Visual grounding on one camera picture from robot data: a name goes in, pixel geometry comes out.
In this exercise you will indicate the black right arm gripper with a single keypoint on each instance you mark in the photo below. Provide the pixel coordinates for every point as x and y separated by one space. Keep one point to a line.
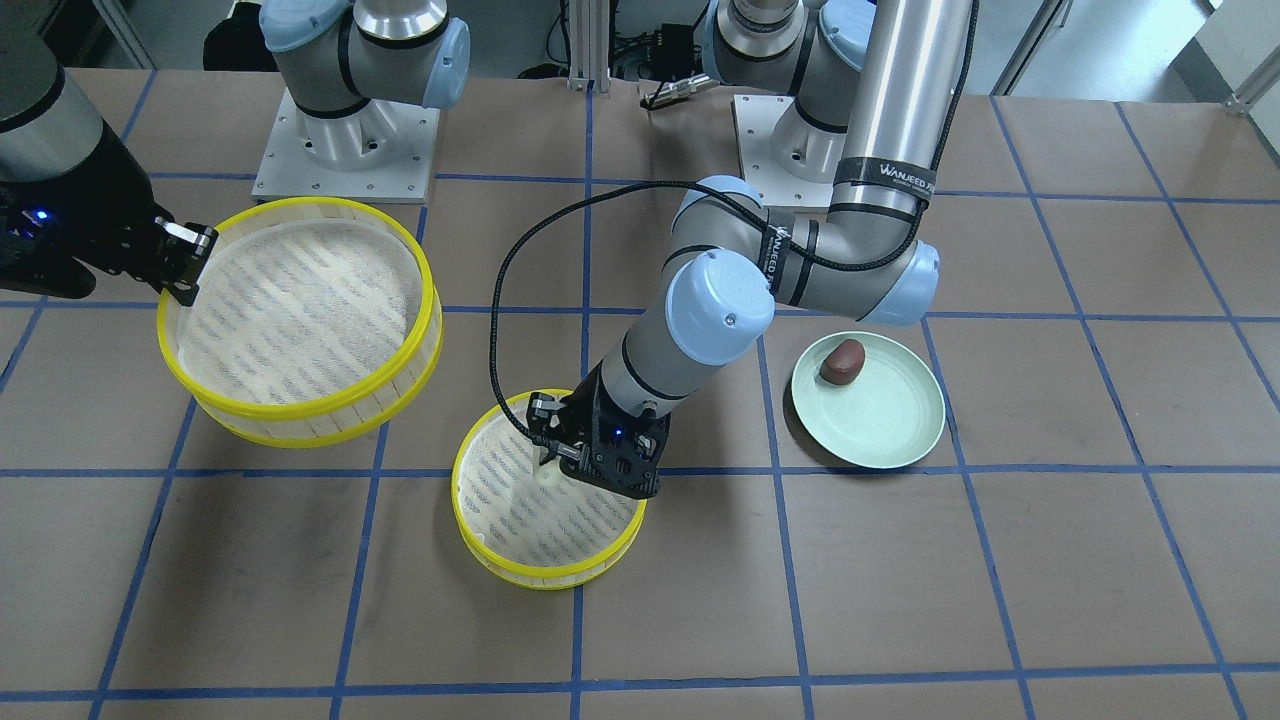
97 222

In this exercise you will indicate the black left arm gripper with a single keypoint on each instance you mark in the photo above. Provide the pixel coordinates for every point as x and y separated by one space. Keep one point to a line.
583 412

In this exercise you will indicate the white steamed bun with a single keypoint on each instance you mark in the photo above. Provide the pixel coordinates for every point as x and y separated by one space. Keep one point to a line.
548 476

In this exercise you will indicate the yellow top steamer layer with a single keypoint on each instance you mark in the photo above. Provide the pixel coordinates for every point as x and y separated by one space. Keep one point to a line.
316 320

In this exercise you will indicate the yellow steamer layer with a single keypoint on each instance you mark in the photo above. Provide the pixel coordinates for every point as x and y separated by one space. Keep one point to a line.
536 538
316 320

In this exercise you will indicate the brown steamed bun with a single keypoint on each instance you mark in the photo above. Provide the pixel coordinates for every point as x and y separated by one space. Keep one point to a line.
844 363

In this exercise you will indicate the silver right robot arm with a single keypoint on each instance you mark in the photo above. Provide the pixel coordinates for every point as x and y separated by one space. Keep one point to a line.
48 124

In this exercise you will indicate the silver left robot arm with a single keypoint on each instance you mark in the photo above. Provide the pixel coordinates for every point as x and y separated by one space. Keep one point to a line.
885 75

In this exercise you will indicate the yellow bottom steamer layer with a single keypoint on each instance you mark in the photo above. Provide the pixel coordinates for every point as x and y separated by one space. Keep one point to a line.
536 538

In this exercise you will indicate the light green round plate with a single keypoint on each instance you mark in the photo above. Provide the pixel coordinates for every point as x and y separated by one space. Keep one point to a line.
889 416

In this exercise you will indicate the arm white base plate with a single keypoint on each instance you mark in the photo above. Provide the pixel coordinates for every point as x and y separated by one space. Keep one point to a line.
790 163
383 153

